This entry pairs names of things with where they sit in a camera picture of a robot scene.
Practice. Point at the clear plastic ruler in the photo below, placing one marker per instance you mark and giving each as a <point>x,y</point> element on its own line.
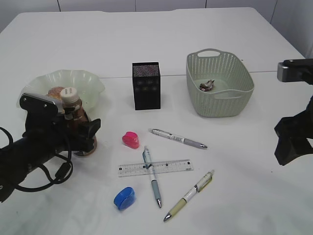
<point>125,170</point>

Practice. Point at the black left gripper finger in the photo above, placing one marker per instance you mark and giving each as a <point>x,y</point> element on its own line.
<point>89,129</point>

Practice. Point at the blue white pen middle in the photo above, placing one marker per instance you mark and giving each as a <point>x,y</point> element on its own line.
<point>152,176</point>

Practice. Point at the pale green plastic basket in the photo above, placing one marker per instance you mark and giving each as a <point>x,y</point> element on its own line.
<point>233,85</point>

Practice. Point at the sugared bread roll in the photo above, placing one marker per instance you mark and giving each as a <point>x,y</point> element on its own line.
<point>55,92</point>

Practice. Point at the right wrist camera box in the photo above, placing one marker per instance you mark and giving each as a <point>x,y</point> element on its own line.
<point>296,70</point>

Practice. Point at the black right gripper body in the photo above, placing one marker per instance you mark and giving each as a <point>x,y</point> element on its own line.
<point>293,134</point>

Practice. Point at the brown coffee drink bottle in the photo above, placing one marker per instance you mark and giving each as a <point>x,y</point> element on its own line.
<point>75,115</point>

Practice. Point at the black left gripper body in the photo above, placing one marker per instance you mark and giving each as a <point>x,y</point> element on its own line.
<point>45,134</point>

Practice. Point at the blue pencil sharpener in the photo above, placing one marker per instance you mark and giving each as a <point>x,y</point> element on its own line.
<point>125,198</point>

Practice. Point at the black mesh pen holder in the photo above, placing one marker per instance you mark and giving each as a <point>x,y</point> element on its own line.
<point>146,85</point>

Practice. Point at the pink pencil sharpener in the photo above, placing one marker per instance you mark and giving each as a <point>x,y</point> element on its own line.
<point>131,140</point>

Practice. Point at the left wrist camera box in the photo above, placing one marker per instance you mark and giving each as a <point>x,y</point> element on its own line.
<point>41,105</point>

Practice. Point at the small paper ball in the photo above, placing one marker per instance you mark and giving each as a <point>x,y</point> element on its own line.
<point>207,86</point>

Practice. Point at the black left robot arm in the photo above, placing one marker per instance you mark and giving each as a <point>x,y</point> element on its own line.
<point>15,165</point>

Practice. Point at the white pen grey grip upper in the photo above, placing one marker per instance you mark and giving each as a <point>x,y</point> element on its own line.
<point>176,138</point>

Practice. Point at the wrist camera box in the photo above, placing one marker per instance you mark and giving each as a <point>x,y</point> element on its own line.
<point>296,70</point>
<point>41,105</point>

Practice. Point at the translucent green ruffled plate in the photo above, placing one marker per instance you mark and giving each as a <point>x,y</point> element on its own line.
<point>87,84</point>

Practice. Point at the white cream pen lower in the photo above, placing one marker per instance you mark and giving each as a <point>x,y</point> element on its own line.
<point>197,188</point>

